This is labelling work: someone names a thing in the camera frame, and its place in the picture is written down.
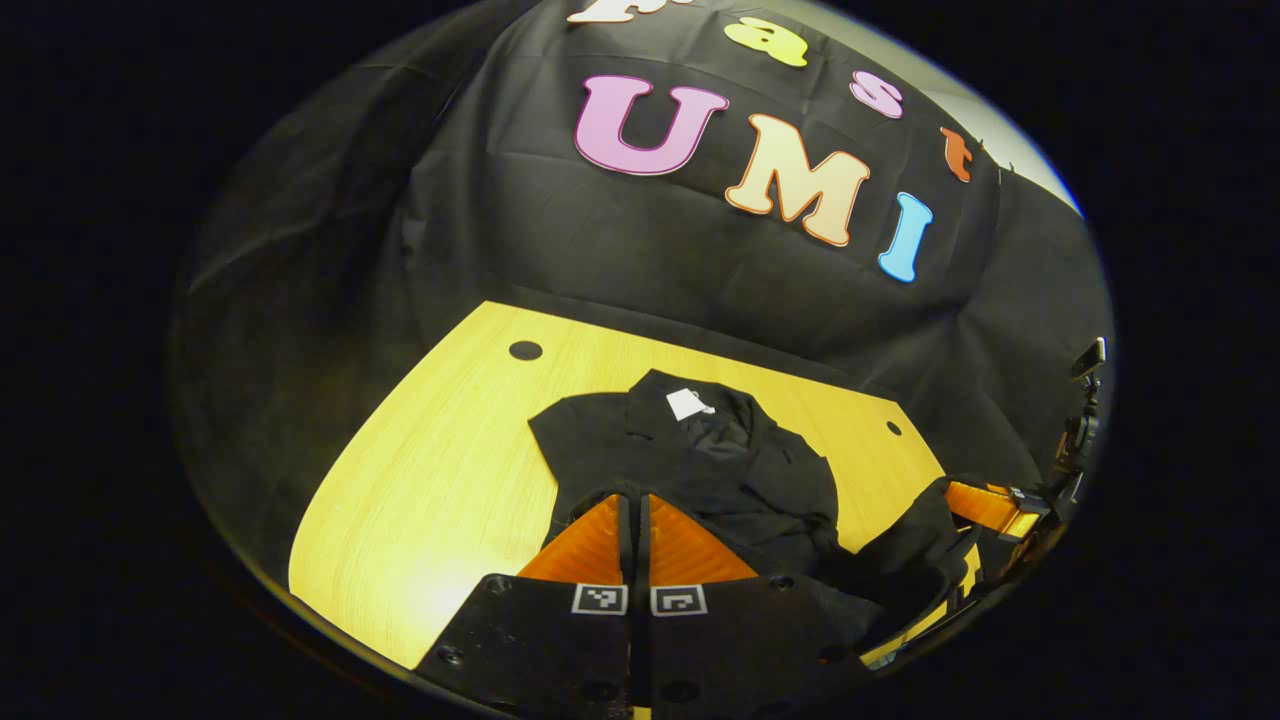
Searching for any black backdrop cloth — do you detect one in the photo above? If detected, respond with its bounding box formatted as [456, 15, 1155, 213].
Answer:
[168, 0, 1117, 581]

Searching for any black jacket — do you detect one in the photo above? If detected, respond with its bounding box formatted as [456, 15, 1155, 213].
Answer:
[526, 368, 979, 663]

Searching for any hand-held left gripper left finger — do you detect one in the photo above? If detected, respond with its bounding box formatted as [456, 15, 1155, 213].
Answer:
[413, 492, 637, 720]

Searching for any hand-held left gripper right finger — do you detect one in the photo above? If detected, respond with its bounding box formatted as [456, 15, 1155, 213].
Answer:
[638, 492, 873, 719]

